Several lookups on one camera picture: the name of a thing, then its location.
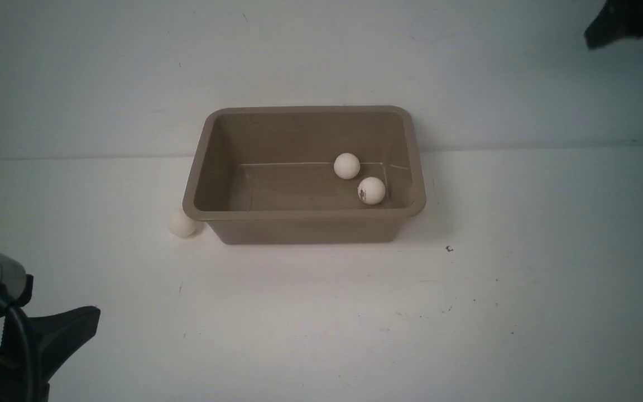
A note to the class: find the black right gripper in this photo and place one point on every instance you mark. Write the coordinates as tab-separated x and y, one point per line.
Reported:
616	20

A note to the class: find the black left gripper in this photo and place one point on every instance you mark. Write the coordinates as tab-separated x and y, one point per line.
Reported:
57	337

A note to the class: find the brown plastic bin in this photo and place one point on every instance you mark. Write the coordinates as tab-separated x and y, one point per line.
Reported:
264	175

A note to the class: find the white ping-pong ball with logo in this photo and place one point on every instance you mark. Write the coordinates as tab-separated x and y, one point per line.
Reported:
371	190

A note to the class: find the plain white ping-pong ball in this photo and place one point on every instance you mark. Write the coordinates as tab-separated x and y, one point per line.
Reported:
347	166

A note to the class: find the white ping-pong ball left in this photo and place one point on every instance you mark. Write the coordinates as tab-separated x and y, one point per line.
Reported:
181	225

